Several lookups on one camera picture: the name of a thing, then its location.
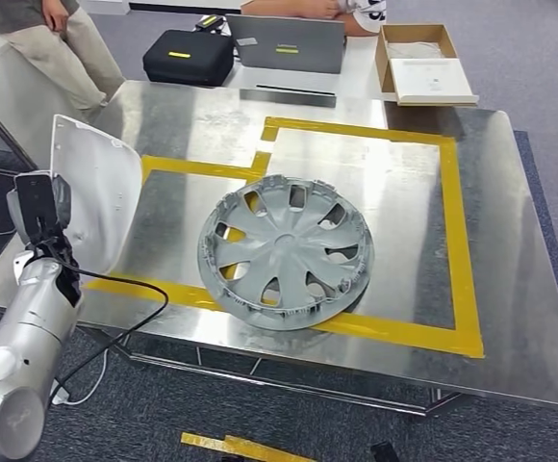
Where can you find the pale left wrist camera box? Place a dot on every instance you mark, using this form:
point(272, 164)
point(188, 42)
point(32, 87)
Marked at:
point(36, 204)

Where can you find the person's hand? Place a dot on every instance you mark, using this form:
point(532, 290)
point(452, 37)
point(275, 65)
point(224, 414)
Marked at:
point(57, 14)

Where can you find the steel workbench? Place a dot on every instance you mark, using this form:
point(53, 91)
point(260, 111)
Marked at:
point(187, 121)

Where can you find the brown cardboard box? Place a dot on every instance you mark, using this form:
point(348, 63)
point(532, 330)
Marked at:
point(382, 64)

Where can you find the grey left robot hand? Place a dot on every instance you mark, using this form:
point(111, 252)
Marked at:
point(62, 197)

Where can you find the white plastic cover part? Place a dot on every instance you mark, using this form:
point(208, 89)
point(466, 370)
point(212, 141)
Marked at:
point(100, 191)

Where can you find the black wheeled robot base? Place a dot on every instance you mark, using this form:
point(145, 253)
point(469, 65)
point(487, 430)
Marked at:
point(385, 453)

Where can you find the person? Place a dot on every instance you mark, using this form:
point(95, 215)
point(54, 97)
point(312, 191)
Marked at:
point(370, 16)
point(82, 57)

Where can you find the grey laptop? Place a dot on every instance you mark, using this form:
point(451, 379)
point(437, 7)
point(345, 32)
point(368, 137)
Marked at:
point(288, 38)

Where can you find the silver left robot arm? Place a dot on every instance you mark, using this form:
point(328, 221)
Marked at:
point(23, 357)

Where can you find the white flat box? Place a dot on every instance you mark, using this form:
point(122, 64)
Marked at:
point(432, 79)

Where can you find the yellow tape outline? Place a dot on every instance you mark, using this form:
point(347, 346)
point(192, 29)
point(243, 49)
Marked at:
point(457, 255)

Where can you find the black zip case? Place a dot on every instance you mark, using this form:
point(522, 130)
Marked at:
point(187, 64)

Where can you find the yellow tape strip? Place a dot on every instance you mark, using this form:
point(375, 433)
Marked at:
point(250, 449)

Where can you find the grey plastic hubcap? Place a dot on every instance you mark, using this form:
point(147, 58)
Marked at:
point(284, 245)

